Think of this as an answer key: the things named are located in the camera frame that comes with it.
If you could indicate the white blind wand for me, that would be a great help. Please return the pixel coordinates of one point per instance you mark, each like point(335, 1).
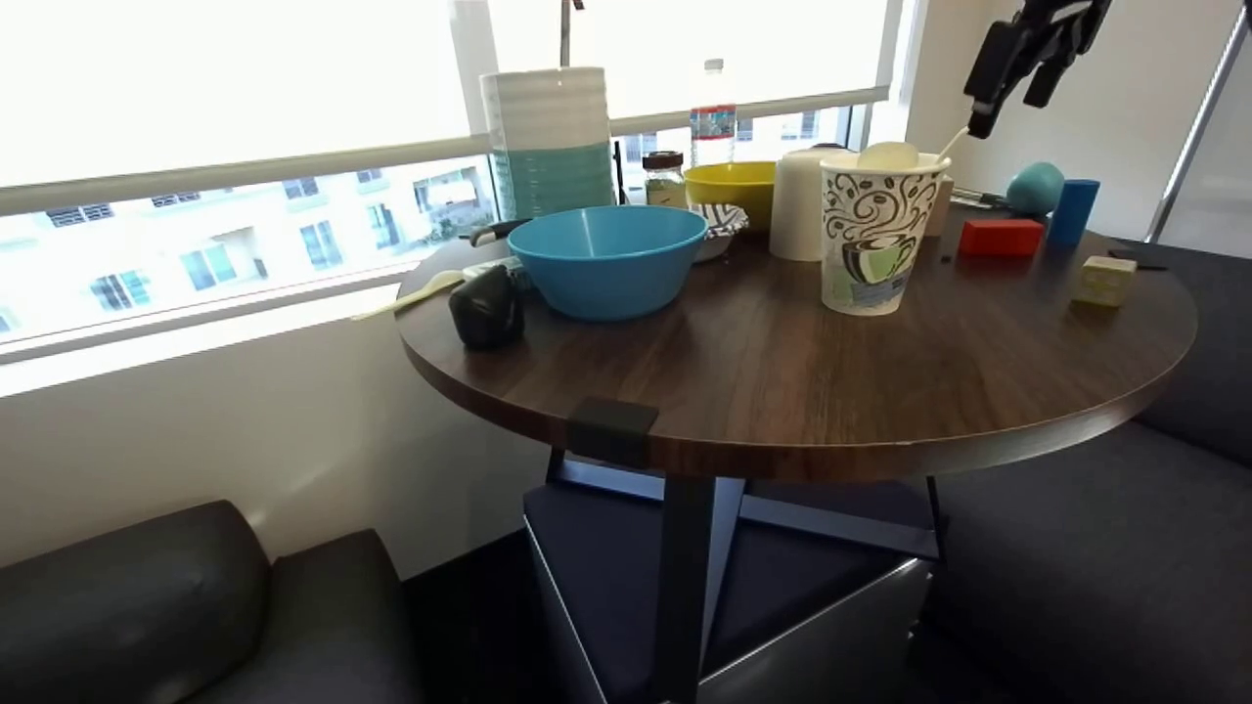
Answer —
point(570, 32)

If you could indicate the thin black pen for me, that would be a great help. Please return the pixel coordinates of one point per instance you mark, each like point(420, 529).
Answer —
point(1150, 265)

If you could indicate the red block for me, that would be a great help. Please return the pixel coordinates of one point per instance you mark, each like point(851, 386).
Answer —
point(1004, 240)

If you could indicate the black clamp on table edge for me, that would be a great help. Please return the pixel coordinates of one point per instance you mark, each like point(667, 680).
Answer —
point(610, 431)

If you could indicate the yellow bowl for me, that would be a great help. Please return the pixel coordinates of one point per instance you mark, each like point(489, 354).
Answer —
point(731, 186)

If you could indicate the black leather sofa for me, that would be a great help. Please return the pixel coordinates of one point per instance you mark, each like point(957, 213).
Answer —
point(129, 613)

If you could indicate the white and teal container stack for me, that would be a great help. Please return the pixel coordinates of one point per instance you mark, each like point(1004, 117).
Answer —
point(547, 132)

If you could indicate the dark grey fabric sofa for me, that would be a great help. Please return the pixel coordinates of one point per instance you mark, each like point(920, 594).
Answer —
point(1108, 549)

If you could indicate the pale yellow cube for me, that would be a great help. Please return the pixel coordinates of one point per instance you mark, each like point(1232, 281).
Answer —
point(1104, 282)

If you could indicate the clear plastic water bottle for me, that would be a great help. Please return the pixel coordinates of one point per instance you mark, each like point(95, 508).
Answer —
point(713, 123)

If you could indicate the blue cylinder block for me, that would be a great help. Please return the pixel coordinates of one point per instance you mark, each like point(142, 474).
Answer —
point(1074, 216)

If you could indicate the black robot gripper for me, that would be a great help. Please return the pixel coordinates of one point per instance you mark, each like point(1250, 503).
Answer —
point(1060, 18)

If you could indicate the grey metal partition frame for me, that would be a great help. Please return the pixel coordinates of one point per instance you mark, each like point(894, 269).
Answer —
point(1196, 123)

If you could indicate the patterned paper cup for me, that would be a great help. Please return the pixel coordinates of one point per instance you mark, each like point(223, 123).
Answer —
point(875, 247)

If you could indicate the white window frame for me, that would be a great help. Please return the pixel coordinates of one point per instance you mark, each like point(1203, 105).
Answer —
point(474, 80)

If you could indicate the glass jar with dark lid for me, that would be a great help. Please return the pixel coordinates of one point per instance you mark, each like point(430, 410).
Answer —
point(661, 180)

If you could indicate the table pedestal with cross bars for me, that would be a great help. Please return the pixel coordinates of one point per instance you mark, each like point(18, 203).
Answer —
point(686, 574)

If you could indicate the light wooden box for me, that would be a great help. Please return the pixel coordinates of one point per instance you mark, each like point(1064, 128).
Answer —
point(939, 207)

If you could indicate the patterned small plate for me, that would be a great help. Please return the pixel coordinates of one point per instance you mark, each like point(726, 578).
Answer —
point(720, 227)

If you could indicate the blue plastic bowl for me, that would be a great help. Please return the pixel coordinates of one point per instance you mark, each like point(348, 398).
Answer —
point(609, 281)

